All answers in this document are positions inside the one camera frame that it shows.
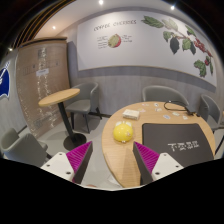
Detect small black hub box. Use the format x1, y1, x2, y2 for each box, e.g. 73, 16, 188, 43
186, 106, 201, 118

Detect brown film-wrapped panel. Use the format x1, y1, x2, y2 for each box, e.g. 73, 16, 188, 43
15, 37, 71, 138

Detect grey upholstered chair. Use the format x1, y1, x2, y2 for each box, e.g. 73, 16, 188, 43
198, 93, 224, 133
64, 82, 103, 134
142, 85, 190, 107
0, 127, 53, 168

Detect black mouse pad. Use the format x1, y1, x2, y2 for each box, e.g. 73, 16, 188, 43
141, 123, 215, 168

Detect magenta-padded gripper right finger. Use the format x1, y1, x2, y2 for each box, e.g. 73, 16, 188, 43
132, 140, 185, 186

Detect round wooden pedestal side table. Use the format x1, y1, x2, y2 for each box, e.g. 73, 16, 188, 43
38, 87, 88, 152

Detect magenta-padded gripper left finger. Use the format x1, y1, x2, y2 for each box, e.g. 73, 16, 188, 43
40, 140, 95, 185

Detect black cable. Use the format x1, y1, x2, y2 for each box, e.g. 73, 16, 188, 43
163, 99, 192, 113

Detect small white card box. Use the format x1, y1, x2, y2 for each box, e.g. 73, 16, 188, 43
122, 108, 141, 121

